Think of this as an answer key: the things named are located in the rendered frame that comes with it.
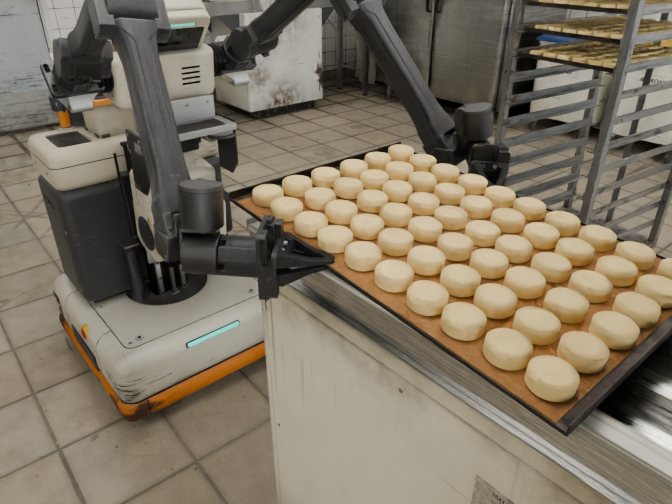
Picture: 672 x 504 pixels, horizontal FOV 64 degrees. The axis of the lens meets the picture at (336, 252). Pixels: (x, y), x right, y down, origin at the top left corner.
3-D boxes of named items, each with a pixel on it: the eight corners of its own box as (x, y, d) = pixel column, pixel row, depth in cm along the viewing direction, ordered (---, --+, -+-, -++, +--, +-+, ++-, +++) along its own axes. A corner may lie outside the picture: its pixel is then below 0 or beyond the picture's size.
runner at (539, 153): (500, 169, 230) (501, 162, 228) (495, 167, 232) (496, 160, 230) (592, 143, 261) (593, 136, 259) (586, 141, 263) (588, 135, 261)
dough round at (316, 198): (341, 202, 88) (341, 191, 87) (325, 214, 85) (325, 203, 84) (315, 194, 90) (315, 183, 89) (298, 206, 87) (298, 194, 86)
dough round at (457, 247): (478, 259, 75) (480, 247, 74) (445, 264, 74) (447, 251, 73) (461, 241, 79) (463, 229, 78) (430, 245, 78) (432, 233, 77)
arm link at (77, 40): (153, -66, 85) (84, -77, 80) (168, 20, 86) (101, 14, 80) (100, 49, 123) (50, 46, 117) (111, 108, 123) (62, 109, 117)
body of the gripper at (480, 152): (500, 199, 104) (493, 183, 110) (510, 148, 98) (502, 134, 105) (465, 197, 104) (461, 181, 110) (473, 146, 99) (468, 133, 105)
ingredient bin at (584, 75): (519, 129, 449) (536, 30, 412) (558, 116, 486) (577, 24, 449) (582, 145, 414) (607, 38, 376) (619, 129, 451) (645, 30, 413)
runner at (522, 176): (497, 188, 234) (498, 182, 233) (492, 186, 236) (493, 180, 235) (587, 160, 265) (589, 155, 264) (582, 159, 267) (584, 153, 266)
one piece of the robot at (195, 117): (126, 184, 146) (111, 104, 136) (217, 161, 162) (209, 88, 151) (151, 203, 136) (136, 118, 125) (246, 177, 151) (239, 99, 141)
